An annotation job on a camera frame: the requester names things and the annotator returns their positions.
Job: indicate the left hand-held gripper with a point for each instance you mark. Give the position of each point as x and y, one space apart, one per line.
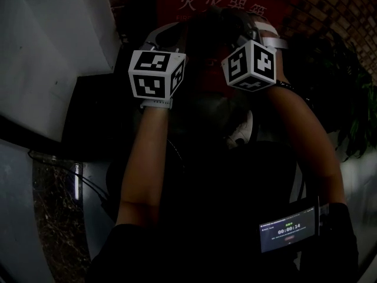
147 87

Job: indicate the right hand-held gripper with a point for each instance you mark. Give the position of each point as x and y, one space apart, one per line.
250 69

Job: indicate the person's left forearm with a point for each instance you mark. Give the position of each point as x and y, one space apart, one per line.
150 158

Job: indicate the person's right forearm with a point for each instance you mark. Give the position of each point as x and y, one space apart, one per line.
309 146

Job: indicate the person's right hand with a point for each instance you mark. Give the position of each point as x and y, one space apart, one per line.
281 66

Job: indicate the person's white shoe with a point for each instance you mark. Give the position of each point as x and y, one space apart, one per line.
243 130

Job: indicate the green potted plant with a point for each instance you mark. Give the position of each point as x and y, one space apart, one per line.
353 105

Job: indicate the black smartphone with lit screen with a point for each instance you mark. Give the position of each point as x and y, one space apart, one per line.
287 231

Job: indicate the person's black clothing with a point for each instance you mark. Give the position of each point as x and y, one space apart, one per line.
206 231

